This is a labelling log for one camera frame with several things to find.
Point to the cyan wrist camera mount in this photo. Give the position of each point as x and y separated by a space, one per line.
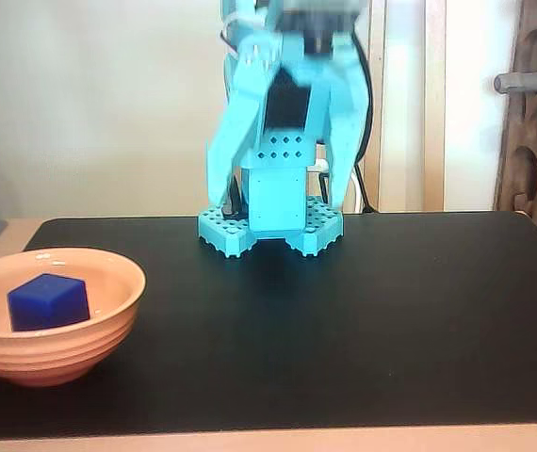
318 19

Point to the grey tube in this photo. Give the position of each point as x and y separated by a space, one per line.
520 81

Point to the cyan robot arm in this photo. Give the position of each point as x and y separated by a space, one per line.
278 198

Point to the orange ribbed bowl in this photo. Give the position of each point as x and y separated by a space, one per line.
61 353

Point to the light wooden slatted panel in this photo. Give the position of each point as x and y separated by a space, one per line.
400 141

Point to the black table clamp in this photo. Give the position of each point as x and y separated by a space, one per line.
233 198

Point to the cyan perforated robot base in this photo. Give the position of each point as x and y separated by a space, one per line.
221 233

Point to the cyan gripper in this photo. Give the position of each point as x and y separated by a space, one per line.
284 101

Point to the brown wooden wine rack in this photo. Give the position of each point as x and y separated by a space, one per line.
532 141

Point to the black mat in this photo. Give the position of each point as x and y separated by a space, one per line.
320 339

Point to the blue cube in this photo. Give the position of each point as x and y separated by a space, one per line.
47 303

